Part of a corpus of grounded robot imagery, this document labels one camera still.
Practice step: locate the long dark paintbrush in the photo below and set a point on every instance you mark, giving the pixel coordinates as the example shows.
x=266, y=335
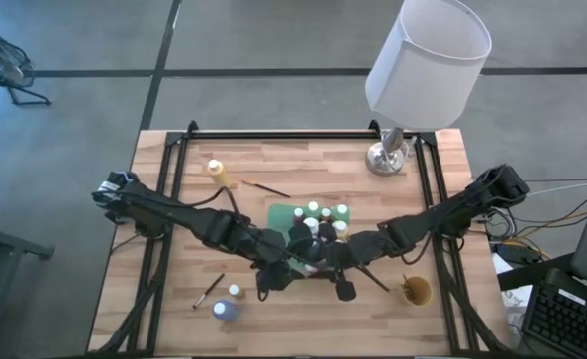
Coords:
x=406, y=280

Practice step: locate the black aluminium table frame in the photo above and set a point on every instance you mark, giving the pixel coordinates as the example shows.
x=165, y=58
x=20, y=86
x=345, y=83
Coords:
x=333, y=134

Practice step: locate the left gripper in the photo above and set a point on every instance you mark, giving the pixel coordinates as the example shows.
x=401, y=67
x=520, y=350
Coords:
x=278, y=269

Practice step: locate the small pink paint bottle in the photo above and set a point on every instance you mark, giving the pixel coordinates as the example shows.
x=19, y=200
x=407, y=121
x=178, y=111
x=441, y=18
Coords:
x=326, y=213

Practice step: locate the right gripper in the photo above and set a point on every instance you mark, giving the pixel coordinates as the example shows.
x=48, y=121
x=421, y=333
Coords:
x=345, y=254

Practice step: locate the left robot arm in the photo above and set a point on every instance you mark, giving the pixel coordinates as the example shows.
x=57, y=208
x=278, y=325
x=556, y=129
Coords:
x=173, y=214

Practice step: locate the large blue paint bottle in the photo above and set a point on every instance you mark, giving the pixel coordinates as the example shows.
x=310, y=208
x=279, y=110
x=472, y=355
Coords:
x=224, y=310

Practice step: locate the teal translucent plastic bin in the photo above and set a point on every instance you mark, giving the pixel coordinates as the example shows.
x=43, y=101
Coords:
x=278, y=219

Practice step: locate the black floor fan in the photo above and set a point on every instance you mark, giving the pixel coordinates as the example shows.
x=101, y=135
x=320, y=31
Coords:
x=1, y=60

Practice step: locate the white printed paper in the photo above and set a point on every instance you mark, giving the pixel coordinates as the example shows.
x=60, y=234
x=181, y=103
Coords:
x=514, y=299

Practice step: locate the silver-ferruled paintbrush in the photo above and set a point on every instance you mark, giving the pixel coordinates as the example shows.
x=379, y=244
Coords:
x=208, y=290

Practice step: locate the amber plastic cup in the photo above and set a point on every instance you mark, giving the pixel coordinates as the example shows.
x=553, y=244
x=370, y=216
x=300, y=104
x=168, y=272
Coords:
x=420, y=294

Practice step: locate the small yellow paint bottle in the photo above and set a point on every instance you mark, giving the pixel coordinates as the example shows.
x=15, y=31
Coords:
x=235, y=291

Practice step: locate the white-shaded table lamp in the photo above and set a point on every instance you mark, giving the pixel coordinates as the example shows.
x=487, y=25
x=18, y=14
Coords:
x=422, y=75

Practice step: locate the grey metal side table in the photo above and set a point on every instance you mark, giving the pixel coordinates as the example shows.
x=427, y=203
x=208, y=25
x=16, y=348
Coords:
x=4, y=244

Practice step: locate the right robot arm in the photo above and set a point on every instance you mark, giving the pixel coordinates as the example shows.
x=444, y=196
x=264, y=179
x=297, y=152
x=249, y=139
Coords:
x=447, y=214

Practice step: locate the black keyboard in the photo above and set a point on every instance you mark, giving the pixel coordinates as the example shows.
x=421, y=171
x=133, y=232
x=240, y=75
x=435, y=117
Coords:
x=567, y=319

